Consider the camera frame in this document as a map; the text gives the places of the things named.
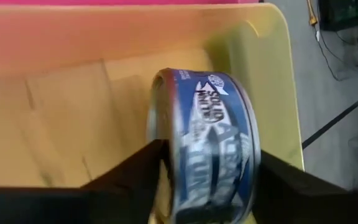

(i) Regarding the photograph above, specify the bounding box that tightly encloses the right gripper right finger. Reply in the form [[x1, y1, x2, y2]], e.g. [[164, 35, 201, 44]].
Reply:
[[253, 151, 358, 224]]

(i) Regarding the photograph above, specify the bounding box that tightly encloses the yellow plastic tray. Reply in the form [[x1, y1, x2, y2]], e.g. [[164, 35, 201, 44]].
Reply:
[[0, 2, 306, 224]]

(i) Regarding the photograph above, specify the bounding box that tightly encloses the pink plastic tray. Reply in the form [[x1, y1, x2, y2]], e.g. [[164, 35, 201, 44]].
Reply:
[[0, 0, 259, 6]]

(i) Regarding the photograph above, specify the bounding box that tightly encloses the blue albacore tuna can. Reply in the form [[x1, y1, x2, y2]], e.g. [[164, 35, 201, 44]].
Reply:
[[146, 67, 262, 224]]

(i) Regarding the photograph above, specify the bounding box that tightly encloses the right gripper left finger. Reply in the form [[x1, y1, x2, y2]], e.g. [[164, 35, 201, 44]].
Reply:
[[0, 139, 170, 224]]

